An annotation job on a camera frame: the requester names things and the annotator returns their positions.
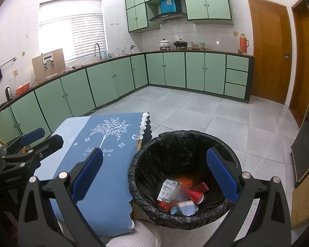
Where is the black range hood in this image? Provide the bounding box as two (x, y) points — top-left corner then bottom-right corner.
(148, 12), (187, 23)

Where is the black wok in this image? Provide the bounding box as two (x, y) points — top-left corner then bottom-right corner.
(173, 39), (189, 49)

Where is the person's striped pants leg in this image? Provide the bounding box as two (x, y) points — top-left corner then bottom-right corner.
(104, 219), (161, 247)

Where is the tan cardboard box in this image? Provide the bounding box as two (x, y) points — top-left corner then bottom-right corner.
(291, 165), (309, 231)

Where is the white green snack wrapper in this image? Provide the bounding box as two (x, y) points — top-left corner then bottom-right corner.
(157, 179), (182, 202)

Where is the white window blind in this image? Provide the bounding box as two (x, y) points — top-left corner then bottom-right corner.
(39, 0), (108, 63)

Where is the blue tree-print table mat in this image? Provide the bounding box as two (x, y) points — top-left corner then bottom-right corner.
(51, 112), (153, 237)

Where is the brown cardboard box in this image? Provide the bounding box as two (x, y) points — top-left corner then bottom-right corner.
(32, 48), (66, 82)

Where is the orange foam fruit net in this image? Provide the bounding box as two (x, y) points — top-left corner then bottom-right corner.
(176, 177), (193, 186)

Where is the green base cabinet unit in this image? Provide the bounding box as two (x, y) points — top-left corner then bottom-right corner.
(0, 51), (255, 137)

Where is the red paper cup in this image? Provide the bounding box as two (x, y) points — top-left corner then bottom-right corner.
(189, 182), (209, 204)

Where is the blue white paper cup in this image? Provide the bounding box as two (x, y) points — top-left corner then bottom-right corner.
(176, 200), (199, 216)

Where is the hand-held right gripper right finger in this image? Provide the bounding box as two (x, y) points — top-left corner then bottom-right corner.
(206, 148), (291, 247)

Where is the red plastic basin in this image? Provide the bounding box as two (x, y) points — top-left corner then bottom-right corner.
(15, 83), (31, 95)

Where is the metal towel rail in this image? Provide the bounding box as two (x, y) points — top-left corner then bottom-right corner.
(0, 56), (16, 75)

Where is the plain wooden door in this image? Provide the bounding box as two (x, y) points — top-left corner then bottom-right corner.
(288, 0), (309, 128)

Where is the group of glass jars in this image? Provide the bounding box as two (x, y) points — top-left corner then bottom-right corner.
(188, 41), (212, 50)

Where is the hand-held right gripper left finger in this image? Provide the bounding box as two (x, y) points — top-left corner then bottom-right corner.
(18, 148), (105, 247)

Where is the light blue tablecloth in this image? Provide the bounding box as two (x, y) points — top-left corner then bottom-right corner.
(35, 116), (92, 181)

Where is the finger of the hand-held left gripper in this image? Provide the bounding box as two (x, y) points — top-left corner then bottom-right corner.
(2, 134), (64, 170)
(0, 128), (45, 155)

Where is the wooden door with handle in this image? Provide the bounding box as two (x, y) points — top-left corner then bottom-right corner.
(247, 0), (293, 105)

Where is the red thermos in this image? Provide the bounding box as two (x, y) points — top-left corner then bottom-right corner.
(239, 33), (250, 54)

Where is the green wall cabinet unit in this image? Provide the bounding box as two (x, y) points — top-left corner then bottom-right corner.
(125, 0), (234, 33)

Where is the black-bagged trash bin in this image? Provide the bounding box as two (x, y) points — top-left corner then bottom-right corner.
(128, 131), (242, 229)

